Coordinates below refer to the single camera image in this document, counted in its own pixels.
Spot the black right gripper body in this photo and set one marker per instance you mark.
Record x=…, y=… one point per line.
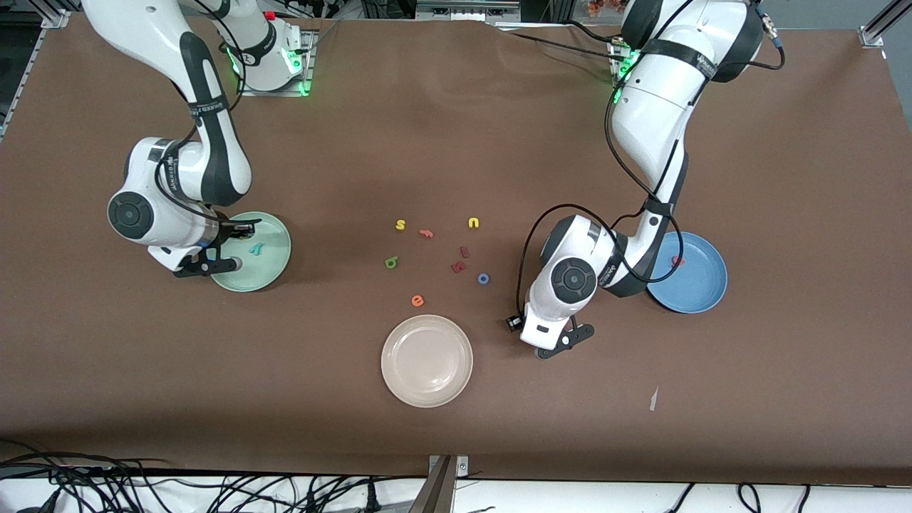
x=230, y=231

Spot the teal letter y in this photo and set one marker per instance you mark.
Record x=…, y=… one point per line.
x=255, y=249

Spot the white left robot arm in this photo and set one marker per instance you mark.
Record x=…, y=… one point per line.
x=648, y=114

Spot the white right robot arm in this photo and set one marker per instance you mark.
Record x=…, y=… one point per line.
x=153, y=43

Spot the light green plate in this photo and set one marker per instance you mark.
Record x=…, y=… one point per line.
x=271, y=267

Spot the beige plate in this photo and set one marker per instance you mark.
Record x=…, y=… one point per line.
x=427, y=361

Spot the small white paper scrap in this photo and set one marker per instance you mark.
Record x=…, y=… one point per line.
x=653, y=399

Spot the blue plate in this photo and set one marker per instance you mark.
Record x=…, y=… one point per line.
x=702, y=285

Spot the grey metal device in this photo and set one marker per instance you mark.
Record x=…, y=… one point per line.
x=467, y=8

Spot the orange flower decoration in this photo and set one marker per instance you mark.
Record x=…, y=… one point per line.
x=605, y=6

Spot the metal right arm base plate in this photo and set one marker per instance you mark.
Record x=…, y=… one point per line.
x=308, y=78

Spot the metal table edge bracket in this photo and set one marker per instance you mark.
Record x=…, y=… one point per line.
x=442, y=491

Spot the aluminium frame rail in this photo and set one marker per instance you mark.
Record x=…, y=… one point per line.
x=32, y=71

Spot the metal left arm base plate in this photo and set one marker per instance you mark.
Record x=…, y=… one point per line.
x=614, y=78

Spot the aluminium frame corner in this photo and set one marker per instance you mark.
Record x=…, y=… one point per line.
x=875, y=32

